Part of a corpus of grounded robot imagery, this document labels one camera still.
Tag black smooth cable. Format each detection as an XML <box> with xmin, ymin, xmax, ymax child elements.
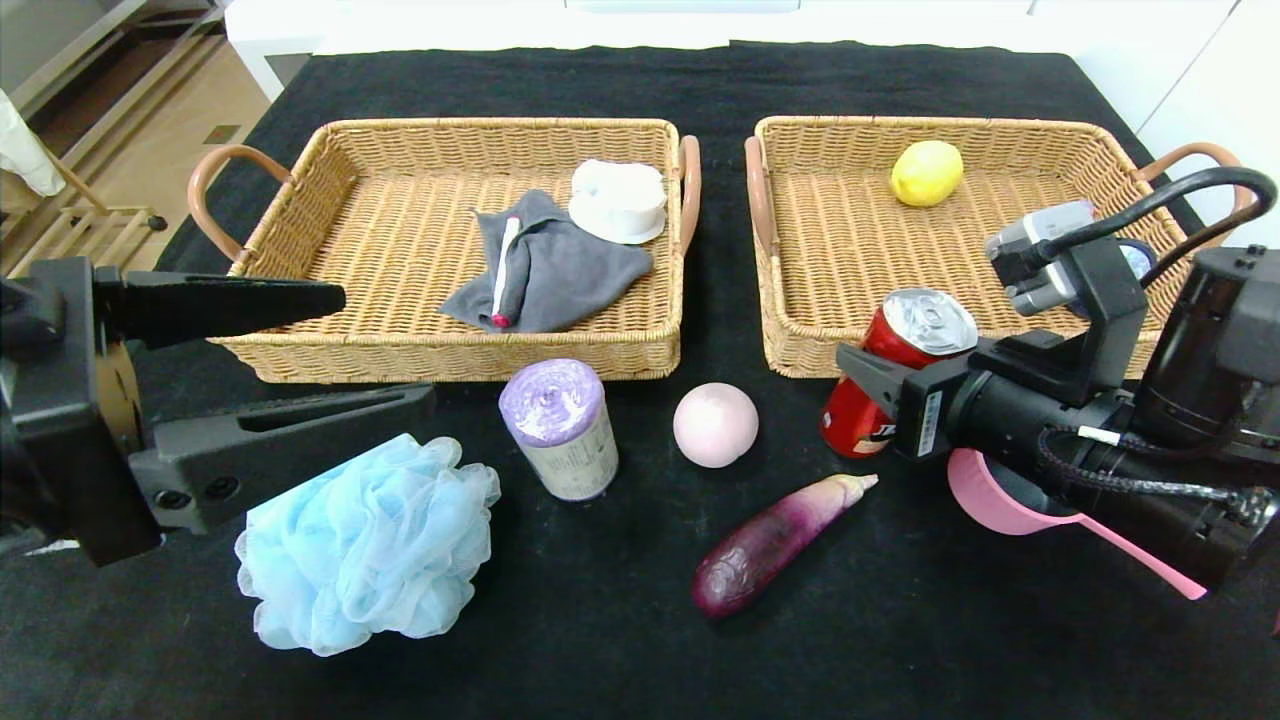
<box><xmin>1015</xmin><ymin>166</ymin><xmax>1279</xmax><ymax>291</ymax></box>

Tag grey microfibre towel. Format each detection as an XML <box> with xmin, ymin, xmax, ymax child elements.
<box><xmin>440</xmin><ymin>190</ymin><xmax>656</xmax><ymax>334</ymax></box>

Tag small can dark blue lid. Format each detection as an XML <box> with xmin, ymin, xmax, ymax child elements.
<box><xmin>1118</xmin><ymin>239</ymin><xmax>1159</xmax><ymax>286</ymax></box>

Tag purple eggplant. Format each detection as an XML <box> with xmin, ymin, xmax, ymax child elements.
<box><xmin>692</xmin><ymin>473</ymin><xmax>880</xmax><ymax>619</ymax></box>

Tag white garment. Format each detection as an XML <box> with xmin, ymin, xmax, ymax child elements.
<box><xmin>0</xmin><ymin>88</ymin><xmax>67</xmax><ymax>197</ymax></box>

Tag wooden rolling rack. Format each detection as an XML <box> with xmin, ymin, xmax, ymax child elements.
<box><xmin>0</xmin><ymin>150</ymin><xmax>169</xmax><ymax>276</ymax></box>

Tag pink toy saucepan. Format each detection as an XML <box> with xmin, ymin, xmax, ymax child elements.
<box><xmin>947</xmin><ymin>447</ymin><xmax>1208</xmax><ymax>602</ymax></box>

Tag light blue bath pouf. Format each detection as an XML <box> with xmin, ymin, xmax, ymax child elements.
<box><xmin>235</xmin><ymin>433</ymin><xmax>502</xmax><ymax>658</ymax></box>

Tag purple garbage bag roll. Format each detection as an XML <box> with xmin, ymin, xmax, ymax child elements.
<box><xmin>499</xmin><ymin>358</ymin><xmax>620</xmax><ymax>502</ymax></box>

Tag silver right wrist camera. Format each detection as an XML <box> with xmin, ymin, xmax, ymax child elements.
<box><xmin>987</xmin><ymin>200</ymin><xmax>1101</xmax><ymax>317</ymax></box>

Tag rectangular wicker basket brown handles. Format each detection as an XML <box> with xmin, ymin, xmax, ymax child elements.
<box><xmin>187</xmin><ymin>118</ymin><xmax>703</xmax><ymax>386</ymax></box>
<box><xmin>745</xmin><ymin>116</ymin><xmax>1251</xmax><ymax>381</ymax></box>

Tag red cola can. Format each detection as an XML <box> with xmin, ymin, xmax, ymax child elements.
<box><xmin>820</xmin><ymin>288</ymin><xmax>980</xmax><ymax>460</ymax></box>

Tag yellow lemon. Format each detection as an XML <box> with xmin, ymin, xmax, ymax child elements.
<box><xmin>890</xmin><ymin>140</ymin><xmax>965</xmax><ymax>208</ymax></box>

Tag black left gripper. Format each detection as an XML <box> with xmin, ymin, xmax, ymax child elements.
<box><xmin>0</xmin><ymin>256</ymin><xmax>418</xmax><ymax>567</ymax></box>

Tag white marker pink cap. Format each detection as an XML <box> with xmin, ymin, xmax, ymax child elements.
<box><xmin>490</xmin><ymin>216</ymin><xmax>522</xmax><ymax>330</ymax></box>

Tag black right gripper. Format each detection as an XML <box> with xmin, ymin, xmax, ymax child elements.
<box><xmin>835</xmin><ymin>341</ymin><xmax>1115</xmax><ymax>482</ymax></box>

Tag pale pink round fruit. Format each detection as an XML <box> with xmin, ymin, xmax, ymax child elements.
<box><xmin>673</xmin><ymin>382</ymin><xmax>760</xmax><ymax>469</ymax></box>

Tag wooden shelf unit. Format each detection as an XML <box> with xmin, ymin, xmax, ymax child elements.
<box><xmin>0</xmin><ymin>0</ymin><xmax>231</xmax><ymax>131</ymax></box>

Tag white table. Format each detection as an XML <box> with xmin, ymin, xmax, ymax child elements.
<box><xmin>226</xmin><ymin>0</ymin><xmax>1081</xmax><ymax>101</ymax></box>

